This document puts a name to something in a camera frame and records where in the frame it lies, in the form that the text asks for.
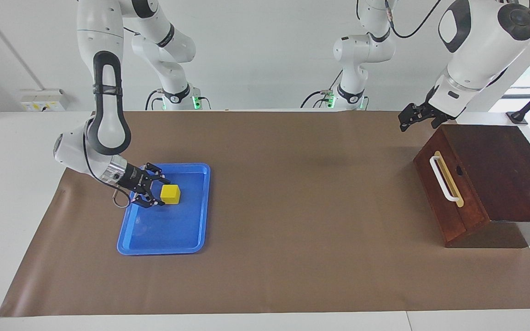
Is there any yellow cube block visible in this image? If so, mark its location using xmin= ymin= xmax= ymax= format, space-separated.
xmin=160 ymin=184 xmax=181 ymax=205

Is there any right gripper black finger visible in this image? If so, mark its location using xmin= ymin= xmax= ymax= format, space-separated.
xmin=132 ymin=193 xmax=165 ymax=208
xmin=142 ymin=162 xmax=170 ymax=185

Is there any white wall socket box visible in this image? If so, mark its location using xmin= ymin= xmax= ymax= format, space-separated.
xmin=20 ymin=89 xmax=69 ymax=112

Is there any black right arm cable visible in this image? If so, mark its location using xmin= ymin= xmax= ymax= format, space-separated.
xmin=83 ymin=115 xmax=132 ymax=208

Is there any dark wooden cabinet case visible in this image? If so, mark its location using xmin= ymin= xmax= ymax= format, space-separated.
xmin=414 ymin=124 xmax=530 ymax=249

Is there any white drawer handle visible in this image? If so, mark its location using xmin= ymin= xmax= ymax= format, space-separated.
xmin=430 ymin=155 xmax=461 ymax=203

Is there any blue plastic tray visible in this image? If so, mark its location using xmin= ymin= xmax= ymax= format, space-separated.
xmin=117 ymin=163 xmax=211 ymax=256

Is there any wooden drawer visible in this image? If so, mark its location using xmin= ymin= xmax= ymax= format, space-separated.
xmin=414 ymin=126 xmax=492 ymax=244

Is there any black arm base cable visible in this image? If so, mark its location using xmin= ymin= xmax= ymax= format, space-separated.
xmin=144 ymin=89 xmax=164 ymax=111
xmin=300 ymin=90 xmax=339 ymax=109

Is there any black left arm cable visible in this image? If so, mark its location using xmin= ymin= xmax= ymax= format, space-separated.
xmin=384 ymin=0 xmax=443 ymax=39

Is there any brown paper table mat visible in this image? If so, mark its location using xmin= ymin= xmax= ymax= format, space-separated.
xmin=0 ymin=110 xmax=530 ymax=318

